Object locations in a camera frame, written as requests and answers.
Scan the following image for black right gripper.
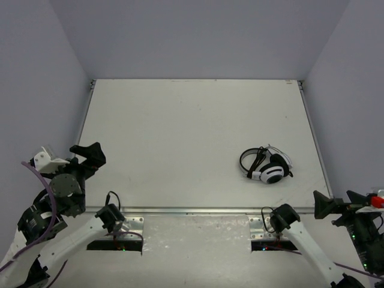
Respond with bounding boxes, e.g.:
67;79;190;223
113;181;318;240
313;190;382;273

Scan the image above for white and black headphones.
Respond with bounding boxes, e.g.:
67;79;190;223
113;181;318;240
239;145;293;184

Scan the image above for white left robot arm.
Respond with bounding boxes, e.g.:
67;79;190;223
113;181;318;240
1;142;125;287

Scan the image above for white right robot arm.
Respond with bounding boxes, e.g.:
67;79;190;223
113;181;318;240
262;187;383;287

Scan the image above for metal base mounting plate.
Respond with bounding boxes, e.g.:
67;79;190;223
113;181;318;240
86;206;307;251

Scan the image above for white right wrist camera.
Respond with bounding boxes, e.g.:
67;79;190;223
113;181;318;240
357;187;383;214

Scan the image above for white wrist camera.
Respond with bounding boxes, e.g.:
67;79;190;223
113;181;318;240
357;187;383;214
29;146;70;174

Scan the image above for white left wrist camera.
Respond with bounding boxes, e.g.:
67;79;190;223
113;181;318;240
29;146;70;174

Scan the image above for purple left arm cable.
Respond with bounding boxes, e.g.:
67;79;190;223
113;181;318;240
0;160;145;287

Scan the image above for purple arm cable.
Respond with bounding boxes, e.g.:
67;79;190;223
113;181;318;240
0;160;145;287
263;244;384;280

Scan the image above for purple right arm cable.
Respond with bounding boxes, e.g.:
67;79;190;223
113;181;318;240
263;244;384;280

